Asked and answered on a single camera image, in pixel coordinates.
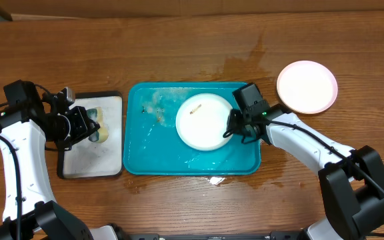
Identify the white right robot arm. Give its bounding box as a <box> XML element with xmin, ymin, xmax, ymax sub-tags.
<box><xmin>224</xmin><ymin>104</ymin><xmax>384</xmax><ymax>239</ymax></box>

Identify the white plate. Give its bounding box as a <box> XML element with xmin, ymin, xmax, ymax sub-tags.
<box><xmin>175</xmin><ymin>93</ymin><xmax>233</xmax><ymax>151</ymax></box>
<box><xmin>276</xmin><ymin>61</ymin><xmax>338</xmax><ymax>114</ymax></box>

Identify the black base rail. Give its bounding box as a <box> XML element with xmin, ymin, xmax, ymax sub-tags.
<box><xmin>125</xmin><ymin>230</ymin><xmax>365</xmax><ymax>240</ymax></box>

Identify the teal plastic tray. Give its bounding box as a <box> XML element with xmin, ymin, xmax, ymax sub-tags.
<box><xmin>123</xmin><ymin>82</ymin><xmax>261</xmax><ymax>176</ymax></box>

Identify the black soapy water tray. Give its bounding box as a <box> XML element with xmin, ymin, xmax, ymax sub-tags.
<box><xmin>57</xmin><ymin>91</ymin><xmax>123</xmax><ymax>179</ymax></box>

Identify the yellow sponge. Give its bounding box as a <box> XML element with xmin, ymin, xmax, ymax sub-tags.
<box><xmin>87</xmin><ymin>107</ymin><xmax>109</xmax><ymax>143</ymax></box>

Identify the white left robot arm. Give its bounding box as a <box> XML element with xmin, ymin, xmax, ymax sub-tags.
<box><xmin>0</xmin><ymin>80</ymin><xmax>126</xmax><ymax>239</ymax></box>

